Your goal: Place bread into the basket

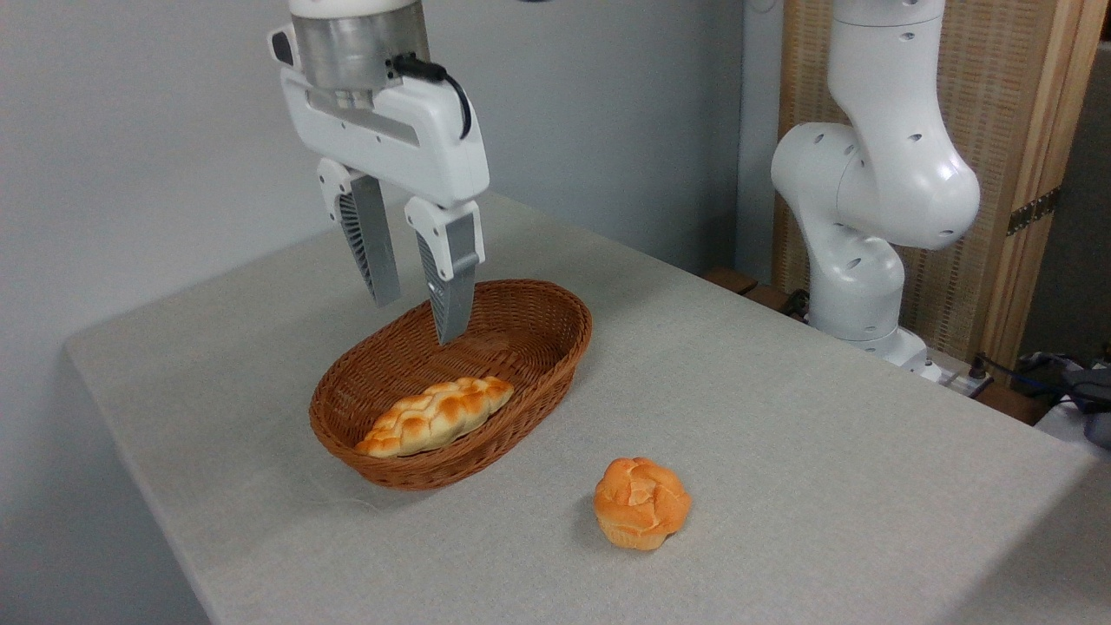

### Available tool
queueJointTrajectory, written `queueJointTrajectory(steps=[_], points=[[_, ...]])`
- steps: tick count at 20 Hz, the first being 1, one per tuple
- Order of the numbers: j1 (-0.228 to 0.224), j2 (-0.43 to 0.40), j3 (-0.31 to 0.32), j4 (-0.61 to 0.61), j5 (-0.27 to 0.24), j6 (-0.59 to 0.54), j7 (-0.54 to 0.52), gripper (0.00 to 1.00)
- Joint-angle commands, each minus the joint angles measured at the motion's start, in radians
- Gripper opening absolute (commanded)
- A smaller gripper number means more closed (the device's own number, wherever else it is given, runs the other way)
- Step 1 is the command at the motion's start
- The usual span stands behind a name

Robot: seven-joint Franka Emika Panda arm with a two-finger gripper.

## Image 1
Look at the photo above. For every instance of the dark metal screen hinge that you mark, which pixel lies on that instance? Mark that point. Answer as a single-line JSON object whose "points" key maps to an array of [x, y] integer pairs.
{"points": [[1033, 211]]}

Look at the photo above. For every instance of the wooden woven folding screen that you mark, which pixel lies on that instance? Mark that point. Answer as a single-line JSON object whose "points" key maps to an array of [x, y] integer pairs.
{"points": [[1007, 87]]}

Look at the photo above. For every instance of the brown wooden base board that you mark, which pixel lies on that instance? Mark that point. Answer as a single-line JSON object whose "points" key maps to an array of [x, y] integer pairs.
{"points": [[738, 282]]}

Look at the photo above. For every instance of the round muffin-shaped bread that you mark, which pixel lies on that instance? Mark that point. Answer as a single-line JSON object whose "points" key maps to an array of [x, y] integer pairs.
{"points": [[640, 503]]}

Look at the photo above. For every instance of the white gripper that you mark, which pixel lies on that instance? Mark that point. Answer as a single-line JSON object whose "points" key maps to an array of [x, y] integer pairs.
{"points": [[425, 143]]}

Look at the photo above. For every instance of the brown oval wicker basket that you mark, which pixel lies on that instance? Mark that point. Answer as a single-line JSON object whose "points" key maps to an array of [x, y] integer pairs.
{"points": [[521, 347]]}

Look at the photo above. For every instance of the grey tablecloth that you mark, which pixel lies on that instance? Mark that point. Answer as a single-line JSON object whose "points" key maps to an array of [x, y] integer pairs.
{"points": [[781, 477]]}

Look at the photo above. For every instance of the long braided bread loaf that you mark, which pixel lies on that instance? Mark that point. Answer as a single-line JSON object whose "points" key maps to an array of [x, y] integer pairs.
{"points": [[434, 417]]}

